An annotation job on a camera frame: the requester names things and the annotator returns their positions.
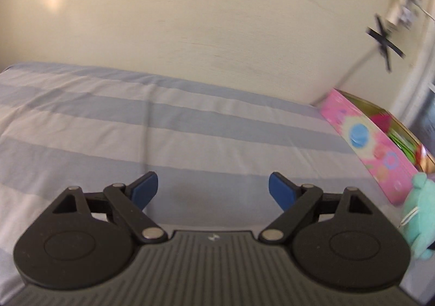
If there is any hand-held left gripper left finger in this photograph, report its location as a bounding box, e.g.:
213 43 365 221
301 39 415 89
51 171 168 243

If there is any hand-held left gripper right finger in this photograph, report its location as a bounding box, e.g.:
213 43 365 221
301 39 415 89
260 172 384 243

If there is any pink flowered storage box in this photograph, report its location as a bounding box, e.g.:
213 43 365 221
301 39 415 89
319 88 435 205

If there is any pink zipper pouch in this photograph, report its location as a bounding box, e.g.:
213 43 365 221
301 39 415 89
370 112 393 132

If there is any green wipes packet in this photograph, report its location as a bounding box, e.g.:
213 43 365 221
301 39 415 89
387 127 421 166

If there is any teal plush toy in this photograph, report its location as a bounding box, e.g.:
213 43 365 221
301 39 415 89
396 172 435 261

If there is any striped blue bed sheet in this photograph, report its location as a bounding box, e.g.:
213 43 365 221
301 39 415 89
0 61 435 306

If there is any black tape cross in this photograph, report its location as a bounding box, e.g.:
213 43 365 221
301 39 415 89
366 14 407 72

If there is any grey wall cable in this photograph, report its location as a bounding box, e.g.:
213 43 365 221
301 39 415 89
310 48 382 107

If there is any white door frame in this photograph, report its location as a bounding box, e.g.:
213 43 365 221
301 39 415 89
391 17 435 137

